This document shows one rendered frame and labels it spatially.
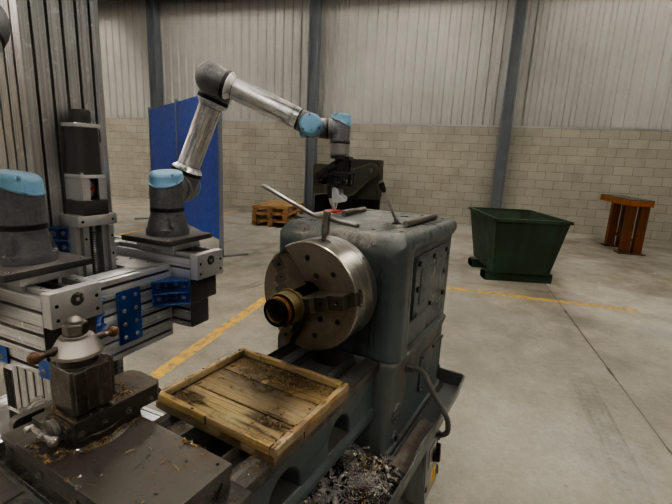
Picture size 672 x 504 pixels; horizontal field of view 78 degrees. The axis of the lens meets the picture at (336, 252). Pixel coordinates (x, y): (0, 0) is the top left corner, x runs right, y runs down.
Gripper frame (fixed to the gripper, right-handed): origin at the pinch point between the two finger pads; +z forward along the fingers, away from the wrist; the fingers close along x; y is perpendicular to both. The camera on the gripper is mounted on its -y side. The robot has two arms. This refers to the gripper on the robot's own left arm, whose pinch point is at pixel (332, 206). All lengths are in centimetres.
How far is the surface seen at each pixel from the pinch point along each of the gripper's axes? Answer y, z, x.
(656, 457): 139, 128, 112
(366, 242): 31.8, 5.1, -33.6
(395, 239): 40, 3, -32
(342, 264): 33, 8, -50
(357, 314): 38, 21, -50
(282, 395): 28, 39, -68
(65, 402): 16, 23, -111
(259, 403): 25, 39, -74
